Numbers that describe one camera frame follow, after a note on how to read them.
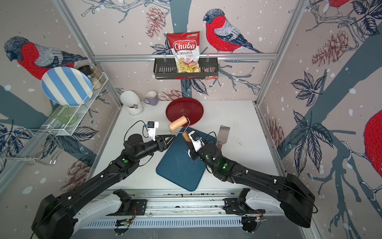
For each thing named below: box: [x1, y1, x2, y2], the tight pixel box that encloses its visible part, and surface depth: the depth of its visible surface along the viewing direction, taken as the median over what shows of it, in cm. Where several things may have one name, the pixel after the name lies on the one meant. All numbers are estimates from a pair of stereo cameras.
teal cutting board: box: [156, 126, 217, 192], surface depth 87 cm
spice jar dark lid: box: [77, 65, 94, 76], surface depth 81 cm
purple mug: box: [143, 90, 159, 107], surface depth 119 cm
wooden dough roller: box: [168, 115, 192, 143], surface depth 74 cm
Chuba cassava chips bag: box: [166, 31, 201, 74], surface depth 83 cm
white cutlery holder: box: [120, 90, 143, 116], surface depth 110 cm
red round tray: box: [165, 97, 205, 127], surface depth 120 cm
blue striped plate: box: [41, 66, 94, 107], surface depth 74 cm
